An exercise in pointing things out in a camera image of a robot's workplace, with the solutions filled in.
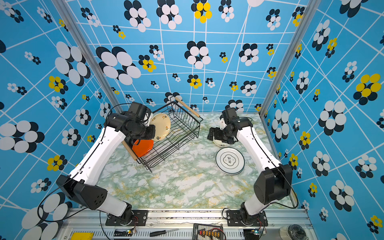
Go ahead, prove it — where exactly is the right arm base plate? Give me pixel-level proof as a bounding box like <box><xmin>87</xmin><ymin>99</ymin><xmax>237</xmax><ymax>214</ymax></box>
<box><xmin>226</xmin><ymin>209</ymin><xmax>269</xmax><ymax>228</ymax></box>

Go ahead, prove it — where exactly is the black terminal board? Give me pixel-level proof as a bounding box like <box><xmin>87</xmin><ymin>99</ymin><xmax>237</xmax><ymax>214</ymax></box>
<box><xmin>192</xmin><ymin>223</ymin><xmax>227</xmax><ymax>240</ymax></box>

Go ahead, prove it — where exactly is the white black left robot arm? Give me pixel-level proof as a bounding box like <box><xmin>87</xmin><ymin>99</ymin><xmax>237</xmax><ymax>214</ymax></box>
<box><xmin>57</xmin><ymin>102</ymin><xmax>156</xmax><ymax>225</ymax></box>

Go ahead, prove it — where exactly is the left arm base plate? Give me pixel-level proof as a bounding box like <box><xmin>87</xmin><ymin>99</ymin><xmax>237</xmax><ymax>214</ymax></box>
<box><xmin>105</xmin><ymin>210</ymin><xmax>149</xmax><ymax>227</ymax></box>

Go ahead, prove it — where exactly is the black wire dish rack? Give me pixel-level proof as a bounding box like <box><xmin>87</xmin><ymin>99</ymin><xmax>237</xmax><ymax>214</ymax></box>
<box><xmin>123</xmin><ymin>97</ymin><xmax>203</xmax><ymax>172</ymax></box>

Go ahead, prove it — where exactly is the clear plastic container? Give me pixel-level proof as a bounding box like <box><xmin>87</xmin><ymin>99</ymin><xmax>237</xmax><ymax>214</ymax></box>
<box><xmin>279</xmin><ymin>224</ymin><xmax>307</xmax><ymax>240</ymax></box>

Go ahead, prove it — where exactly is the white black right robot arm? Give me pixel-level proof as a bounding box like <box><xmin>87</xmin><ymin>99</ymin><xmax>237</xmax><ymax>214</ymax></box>
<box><xmin>208</xmin><ymin>108</ymin><xmax>293</xmax><ymax>227</ymax></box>

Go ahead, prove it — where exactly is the white plate green rim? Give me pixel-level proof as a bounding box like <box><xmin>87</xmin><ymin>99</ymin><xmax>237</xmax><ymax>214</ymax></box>
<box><xmin>216</xmin><ymin>147</ymin><xmax>245</xmax><ymax>176</ymax></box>

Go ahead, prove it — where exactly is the cream plate with stamp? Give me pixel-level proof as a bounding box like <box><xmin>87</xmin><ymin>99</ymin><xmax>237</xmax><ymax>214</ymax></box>
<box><xmin>150</xmin><ymin>113</ymin><xmax>171</xmax><ymax>142</ymax></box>

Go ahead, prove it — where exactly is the black handled screwdriver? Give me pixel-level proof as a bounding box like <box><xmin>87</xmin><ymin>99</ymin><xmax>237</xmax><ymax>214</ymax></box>
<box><xmin>150</xmin><ymin>229</ymin><xmax>179</xmax><ymax>237</ymax></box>

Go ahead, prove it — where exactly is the yellow box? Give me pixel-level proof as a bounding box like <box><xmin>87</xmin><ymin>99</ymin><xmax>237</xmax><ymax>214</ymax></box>
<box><xmin>71</xmin><ymin>233</ymin><xmax>94</xmax><ymax>240</ymax></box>

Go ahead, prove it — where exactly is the orange plate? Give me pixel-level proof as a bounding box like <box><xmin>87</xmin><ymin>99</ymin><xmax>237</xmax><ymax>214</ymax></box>
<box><xmin>132</xmin><ymin>140</ymin><xmax>154</xmax><ymax>158</ymax></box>

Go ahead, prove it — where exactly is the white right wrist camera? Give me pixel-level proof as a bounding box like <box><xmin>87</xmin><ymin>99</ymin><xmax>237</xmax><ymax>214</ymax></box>
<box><xmin>219</xmin><ymin>119</ymin><xmax>227</xmax><ymax>130</ymax></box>

